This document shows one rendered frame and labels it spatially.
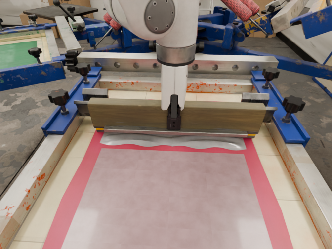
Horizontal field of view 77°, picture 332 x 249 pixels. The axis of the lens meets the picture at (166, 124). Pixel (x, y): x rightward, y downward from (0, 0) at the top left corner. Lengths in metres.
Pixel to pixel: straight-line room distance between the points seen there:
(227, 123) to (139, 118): 0.21
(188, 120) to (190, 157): 0.09
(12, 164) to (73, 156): 1.59
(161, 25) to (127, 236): 0.33
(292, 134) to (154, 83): 0.42
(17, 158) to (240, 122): 1.90
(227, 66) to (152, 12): 0.51
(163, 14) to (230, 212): 0.34
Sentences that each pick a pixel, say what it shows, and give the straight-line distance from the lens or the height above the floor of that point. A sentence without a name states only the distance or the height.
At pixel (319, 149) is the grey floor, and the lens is 2.26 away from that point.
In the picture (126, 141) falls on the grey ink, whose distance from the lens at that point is 0.53.
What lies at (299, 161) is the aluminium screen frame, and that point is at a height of 0.99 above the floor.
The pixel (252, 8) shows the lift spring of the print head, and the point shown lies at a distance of 1.22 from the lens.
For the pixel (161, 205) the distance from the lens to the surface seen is 0.42.
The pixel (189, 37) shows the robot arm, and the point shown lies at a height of 1.21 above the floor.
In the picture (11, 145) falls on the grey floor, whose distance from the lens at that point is 2.30.
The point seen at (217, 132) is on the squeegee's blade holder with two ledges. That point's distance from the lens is 0.52.
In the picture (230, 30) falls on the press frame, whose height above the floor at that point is 1.03.
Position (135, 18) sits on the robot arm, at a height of 1.26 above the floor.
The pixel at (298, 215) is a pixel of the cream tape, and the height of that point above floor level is 0.96.
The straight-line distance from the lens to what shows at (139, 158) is 0.49.
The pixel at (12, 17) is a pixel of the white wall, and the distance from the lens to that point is 5.86.
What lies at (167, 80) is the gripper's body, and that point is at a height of 1.14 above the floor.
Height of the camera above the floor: 1.32
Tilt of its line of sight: 40 degrees down
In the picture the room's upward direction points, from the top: straight up
